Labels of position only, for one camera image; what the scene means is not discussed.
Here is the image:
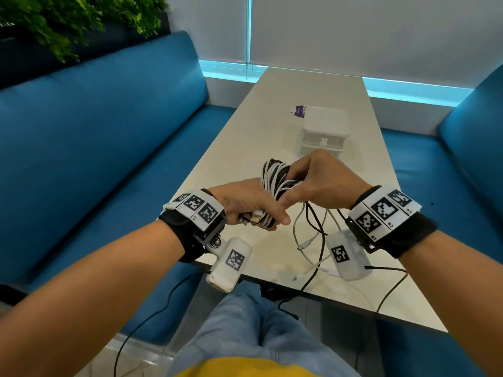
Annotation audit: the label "white charger on floor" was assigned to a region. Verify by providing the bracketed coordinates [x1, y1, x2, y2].
[364, 264, 409, 315]

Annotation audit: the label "black USB cable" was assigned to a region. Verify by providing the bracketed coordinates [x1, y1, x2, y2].
[269, 160, 293, 201]
[277, 202, 330, 311]

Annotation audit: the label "green plant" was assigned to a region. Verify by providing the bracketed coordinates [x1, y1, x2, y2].
[0, 0, 176, 63]

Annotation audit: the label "blue jeans legs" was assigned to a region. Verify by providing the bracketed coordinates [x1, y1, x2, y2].
[165, 280, 360, 377]

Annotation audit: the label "person's right forearm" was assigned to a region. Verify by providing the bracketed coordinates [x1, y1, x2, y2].
[399, 230, 503, 377]

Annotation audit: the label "blue sofa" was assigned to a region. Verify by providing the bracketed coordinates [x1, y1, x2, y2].
[0, 31, 236, 346]
[377, 64, 503, 377]

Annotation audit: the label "person's left forearm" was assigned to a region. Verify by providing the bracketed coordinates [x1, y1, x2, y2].
[0, 219, 185, 377]

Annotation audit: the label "tangle of white cables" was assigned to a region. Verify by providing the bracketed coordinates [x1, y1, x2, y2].
[239, 159, 343, 283]

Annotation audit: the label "white roller blind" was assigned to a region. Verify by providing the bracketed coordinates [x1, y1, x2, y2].
[167, 0, 250, 63]
[249, 0, 503, 90]

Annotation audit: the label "black marker wristband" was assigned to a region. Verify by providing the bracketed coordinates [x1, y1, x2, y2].
[345, 185, 439, 260]
[158, 188, 228, 263]

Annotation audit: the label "black camera cable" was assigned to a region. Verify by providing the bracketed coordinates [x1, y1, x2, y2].
[113, 270, 211, 377]

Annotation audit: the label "yellow shirt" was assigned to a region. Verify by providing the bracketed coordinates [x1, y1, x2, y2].
[174, 357, 319, 377]

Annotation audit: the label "person's right hand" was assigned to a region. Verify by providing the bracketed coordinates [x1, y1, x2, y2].
[277, 149, 372, 210]

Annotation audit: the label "white mini drawer box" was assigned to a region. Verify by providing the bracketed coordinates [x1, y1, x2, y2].
[299, 106, 351, 158]

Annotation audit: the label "dark planter box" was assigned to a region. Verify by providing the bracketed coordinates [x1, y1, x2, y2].
[0, 11, 172, 91]

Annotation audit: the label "person's left hand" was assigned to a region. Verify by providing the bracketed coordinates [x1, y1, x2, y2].
[208, 178, 291, 232]

